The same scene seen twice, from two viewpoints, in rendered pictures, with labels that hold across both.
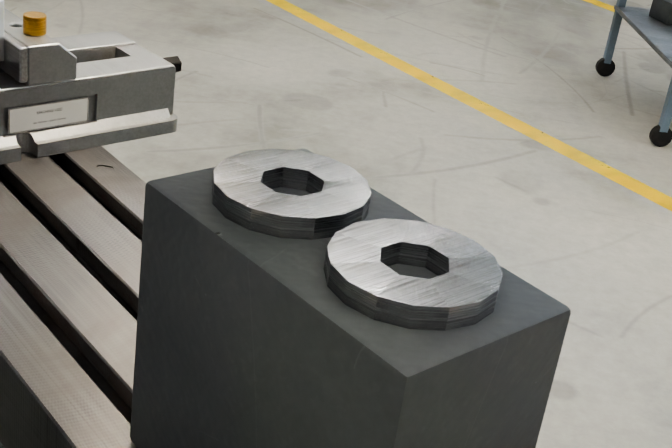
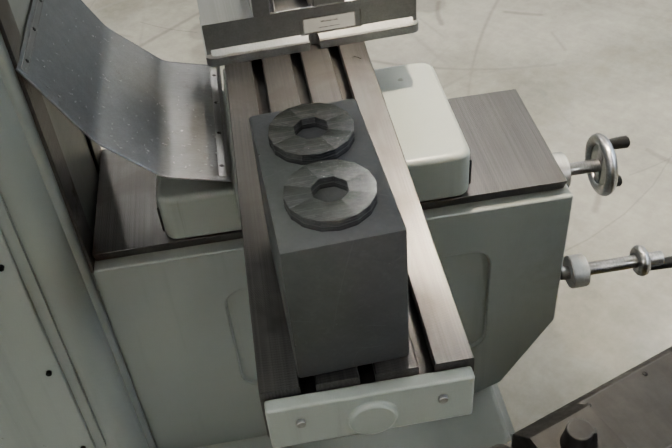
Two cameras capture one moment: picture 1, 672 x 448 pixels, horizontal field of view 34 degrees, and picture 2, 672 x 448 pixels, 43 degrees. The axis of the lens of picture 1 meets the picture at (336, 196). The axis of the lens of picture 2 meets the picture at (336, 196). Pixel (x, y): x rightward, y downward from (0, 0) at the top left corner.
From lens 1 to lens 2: 49 cm
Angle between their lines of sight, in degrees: 34
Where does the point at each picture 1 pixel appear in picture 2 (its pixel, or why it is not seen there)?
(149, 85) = (397, 2)
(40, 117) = (323, 24)
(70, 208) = (319, 87)
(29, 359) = (247, 183)
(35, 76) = (317, 0)
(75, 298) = not seen: hidden behind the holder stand
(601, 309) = not seen: outside the picture
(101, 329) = not seen: hidden behind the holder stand
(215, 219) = (263, 145)
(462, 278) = (344, 204)
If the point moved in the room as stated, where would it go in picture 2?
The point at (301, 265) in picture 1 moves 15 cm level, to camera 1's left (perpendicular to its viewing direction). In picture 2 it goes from (283, 180) to (168, 137)
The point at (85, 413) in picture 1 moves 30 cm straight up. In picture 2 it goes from (257, 218) to (220, 7)
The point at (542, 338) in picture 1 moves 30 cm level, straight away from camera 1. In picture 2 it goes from (384, 243) to (573, 98)
